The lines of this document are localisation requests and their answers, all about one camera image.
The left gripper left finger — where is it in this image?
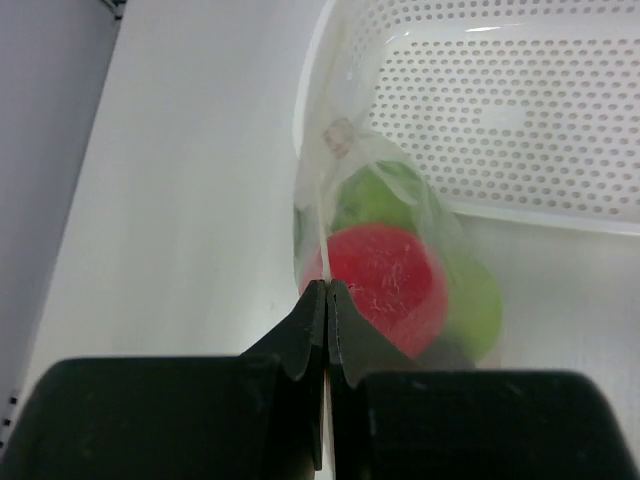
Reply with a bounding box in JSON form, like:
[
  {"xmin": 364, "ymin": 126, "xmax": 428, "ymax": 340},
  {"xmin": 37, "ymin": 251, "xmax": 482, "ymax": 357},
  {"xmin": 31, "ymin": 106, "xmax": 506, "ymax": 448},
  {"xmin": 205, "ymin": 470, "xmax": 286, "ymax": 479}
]
[{"xmin": 1, "ymin": 281, "xmax": 327, "ymax": 479}]

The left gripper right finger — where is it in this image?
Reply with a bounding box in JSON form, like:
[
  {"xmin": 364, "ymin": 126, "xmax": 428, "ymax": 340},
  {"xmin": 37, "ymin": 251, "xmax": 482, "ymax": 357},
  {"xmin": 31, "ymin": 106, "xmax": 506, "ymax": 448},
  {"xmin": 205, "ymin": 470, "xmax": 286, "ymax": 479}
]
[{"xmin": 327, "ymin": 281, "xmax": 639, "ymax": 479}]

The clear zip top bag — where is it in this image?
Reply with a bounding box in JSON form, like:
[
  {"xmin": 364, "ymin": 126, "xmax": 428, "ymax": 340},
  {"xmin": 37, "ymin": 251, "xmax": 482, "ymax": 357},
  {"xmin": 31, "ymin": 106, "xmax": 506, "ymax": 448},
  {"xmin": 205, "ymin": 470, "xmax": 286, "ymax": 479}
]
[{"xmin": 293, "ymin": 21, "xmax": 503, "ymax": 369}]

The red fake tomato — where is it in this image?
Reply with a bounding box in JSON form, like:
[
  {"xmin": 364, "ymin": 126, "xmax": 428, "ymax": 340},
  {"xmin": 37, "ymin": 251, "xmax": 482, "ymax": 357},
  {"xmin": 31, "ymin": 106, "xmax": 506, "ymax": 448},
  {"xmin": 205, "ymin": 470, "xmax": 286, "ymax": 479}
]
[{"xmin": 327, "ymin": 223, "xmax": 449, "ymax": 358}]

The green fake fruit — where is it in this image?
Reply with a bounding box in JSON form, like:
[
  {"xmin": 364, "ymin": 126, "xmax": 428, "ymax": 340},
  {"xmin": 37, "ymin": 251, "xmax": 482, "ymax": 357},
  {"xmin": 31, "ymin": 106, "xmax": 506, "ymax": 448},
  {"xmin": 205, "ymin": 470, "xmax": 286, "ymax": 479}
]
[{"xmin": 332, "ymin": 161, "xmax": 503, "ymax": 363}]

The white perforated plastic basket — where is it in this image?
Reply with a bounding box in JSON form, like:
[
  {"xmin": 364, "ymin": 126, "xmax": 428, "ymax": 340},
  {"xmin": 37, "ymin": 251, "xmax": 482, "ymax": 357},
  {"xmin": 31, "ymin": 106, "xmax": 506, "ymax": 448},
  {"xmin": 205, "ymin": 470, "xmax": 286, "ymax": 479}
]
[{"xmin": 293, "ymin": 1, "xmax": 639, "ymax": 235}]

